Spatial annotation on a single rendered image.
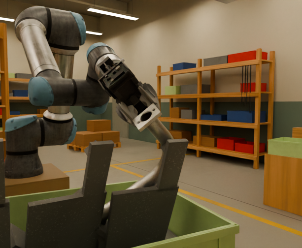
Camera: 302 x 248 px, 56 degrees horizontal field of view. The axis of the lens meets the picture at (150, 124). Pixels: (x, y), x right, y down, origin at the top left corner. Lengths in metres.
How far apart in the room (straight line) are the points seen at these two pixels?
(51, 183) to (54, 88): 0.48
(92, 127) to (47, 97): 7.20
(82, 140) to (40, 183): 6.24
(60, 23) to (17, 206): 0.62
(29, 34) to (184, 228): 0.73
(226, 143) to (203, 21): 3.11
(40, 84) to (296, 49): 5.49
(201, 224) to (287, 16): 5.66
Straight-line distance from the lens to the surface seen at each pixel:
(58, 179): 1.16
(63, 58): 1.14
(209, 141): 6.44
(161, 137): 0.59
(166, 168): 0.59
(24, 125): 1.18
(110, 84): 0.62
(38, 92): 0.77
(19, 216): 0.90
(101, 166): 0.56
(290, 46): 6.05
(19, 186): 1.13
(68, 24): 1.12
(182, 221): 0.82
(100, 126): 8.03
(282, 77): 6.05
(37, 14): 1.09
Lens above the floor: 1.21
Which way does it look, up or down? 4 degrees down
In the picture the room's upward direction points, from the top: straight up
